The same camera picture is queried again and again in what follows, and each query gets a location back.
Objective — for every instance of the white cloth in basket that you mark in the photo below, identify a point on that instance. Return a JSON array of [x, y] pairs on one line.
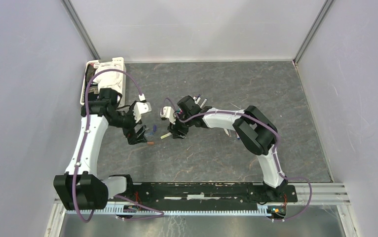
[[111, 79]]

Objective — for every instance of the white pen with brown cap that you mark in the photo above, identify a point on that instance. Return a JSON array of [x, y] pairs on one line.
[[227, 132]]

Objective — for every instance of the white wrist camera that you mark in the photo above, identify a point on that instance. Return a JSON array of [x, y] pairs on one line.
[[140, 107], [167, 113]]

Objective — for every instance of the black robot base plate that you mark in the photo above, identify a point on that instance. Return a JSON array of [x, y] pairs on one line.
[[208, 196]]

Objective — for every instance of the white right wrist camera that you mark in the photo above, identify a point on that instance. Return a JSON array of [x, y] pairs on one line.
[[167, 113]]

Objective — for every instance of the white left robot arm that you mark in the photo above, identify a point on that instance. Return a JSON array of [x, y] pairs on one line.
[[79, 187]]

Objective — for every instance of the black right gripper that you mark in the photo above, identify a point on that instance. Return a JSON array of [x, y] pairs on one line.
[[174, 129]]

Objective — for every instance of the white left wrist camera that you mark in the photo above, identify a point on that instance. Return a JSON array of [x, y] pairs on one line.
[[140, 107]]

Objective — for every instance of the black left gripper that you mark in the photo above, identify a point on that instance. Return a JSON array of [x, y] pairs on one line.
[[132, 137]]

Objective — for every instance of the red capped white pen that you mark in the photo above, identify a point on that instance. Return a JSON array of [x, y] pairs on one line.
[[197, 99]]

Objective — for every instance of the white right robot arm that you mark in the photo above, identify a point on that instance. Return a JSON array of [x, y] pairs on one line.
[[257, 133]]

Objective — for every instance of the white slotted cable duct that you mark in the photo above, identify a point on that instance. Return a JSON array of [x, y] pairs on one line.
[[122, 209]]

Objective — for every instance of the white perforated plastic basket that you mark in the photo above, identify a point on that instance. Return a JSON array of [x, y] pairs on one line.
[[93, 90]]

